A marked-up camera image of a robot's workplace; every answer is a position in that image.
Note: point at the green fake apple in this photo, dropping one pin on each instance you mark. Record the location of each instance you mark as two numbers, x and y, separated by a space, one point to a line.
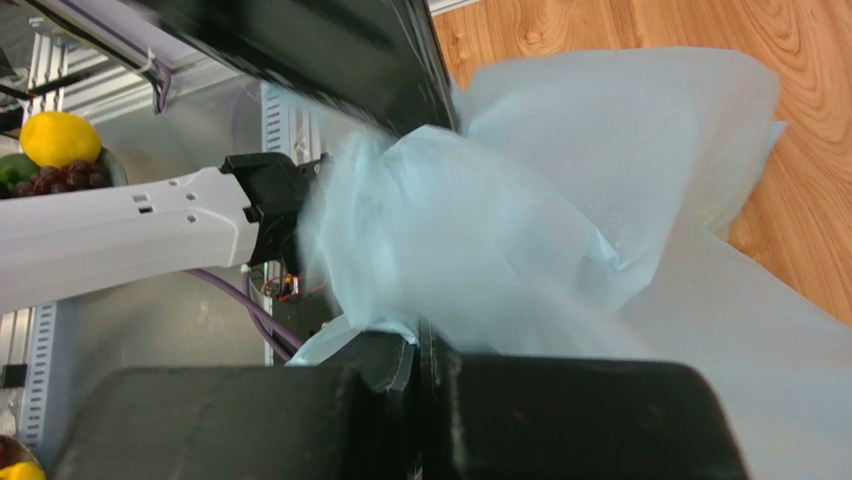
15 168

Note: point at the yellow fake banana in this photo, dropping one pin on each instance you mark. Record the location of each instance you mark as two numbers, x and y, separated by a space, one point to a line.
22 471

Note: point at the yellow fake lemon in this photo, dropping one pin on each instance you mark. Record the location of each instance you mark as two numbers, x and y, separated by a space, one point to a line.
58 139

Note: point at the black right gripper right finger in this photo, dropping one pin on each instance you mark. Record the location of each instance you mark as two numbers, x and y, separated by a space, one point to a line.
488 416

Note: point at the red purple fake grape bunch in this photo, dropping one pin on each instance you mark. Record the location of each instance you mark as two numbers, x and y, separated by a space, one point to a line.
78 176

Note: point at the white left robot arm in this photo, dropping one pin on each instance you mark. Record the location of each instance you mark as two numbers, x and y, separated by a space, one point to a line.
63 245

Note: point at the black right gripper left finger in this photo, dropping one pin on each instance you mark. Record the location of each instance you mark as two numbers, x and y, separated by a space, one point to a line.
341 419

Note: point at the light blue plastic bag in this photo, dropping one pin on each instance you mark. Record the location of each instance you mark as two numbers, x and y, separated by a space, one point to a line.
581 212

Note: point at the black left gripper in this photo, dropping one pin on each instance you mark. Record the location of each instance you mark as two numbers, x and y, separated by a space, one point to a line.
375 61

